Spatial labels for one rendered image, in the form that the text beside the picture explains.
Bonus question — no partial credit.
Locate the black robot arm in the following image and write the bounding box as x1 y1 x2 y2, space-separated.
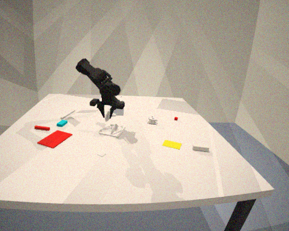
76 58 121 102

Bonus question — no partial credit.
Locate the yellow flat plate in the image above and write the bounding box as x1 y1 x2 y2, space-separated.
162 140 181 149

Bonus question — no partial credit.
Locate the teal rectangular block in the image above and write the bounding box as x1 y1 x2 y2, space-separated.
57 120 68 127

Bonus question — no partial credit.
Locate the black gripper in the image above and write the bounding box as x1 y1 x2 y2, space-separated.
89 92 125 118

